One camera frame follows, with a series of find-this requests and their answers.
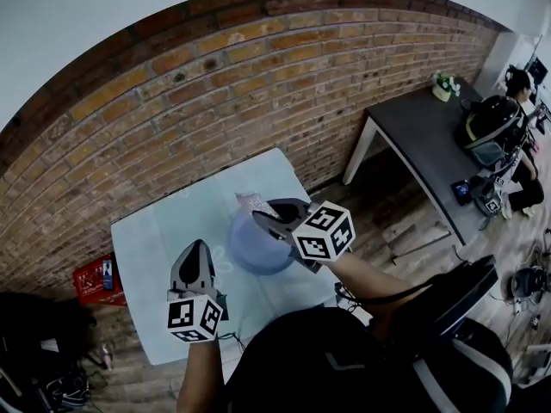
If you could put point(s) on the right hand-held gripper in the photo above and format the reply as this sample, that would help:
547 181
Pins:
325 235

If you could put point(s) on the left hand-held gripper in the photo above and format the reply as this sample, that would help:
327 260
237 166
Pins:
193 316

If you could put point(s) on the grey scouring cloth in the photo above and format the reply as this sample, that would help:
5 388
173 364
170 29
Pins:
254 201

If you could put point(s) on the large blue plate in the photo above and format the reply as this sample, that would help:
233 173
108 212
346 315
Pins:
254 252

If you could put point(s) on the person's right forearm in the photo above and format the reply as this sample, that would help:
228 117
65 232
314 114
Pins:
370 286

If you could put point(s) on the black shoulder pack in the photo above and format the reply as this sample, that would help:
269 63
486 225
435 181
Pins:
465 291

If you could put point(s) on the person's left forearm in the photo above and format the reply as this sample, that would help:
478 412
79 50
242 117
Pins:
200 377

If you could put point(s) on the light blue flowered tablecloth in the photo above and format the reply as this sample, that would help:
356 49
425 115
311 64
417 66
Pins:
146 256

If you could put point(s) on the black smartphone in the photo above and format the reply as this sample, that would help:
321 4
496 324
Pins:
108 275

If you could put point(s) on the red plastic crate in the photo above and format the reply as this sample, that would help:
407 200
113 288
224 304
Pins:
88 284

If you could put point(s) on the clear plastic bottle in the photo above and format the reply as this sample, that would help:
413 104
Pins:
106 357

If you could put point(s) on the grey desk with white legs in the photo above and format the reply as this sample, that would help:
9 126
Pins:
417 136

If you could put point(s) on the person's black shirt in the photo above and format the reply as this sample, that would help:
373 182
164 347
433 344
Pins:
323 372

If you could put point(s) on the white paper piece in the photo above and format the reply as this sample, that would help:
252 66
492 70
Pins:
49 345

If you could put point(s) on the black chair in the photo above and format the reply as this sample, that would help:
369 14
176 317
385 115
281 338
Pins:
34 325

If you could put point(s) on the small black screen device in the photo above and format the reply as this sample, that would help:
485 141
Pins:
461 192

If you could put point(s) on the spare hand-held gripper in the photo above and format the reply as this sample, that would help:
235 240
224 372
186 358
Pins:
500 176
488 200

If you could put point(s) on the potted plant in white pot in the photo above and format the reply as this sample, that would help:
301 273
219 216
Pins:
445 88

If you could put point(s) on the black and grey backpack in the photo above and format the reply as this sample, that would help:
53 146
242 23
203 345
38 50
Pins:
490 127

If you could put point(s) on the open black carrying case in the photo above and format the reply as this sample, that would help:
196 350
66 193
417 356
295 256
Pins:
527 283

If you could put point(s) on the black computer monitor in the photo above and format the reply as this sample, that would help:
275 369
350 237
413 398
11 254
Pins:
538 70

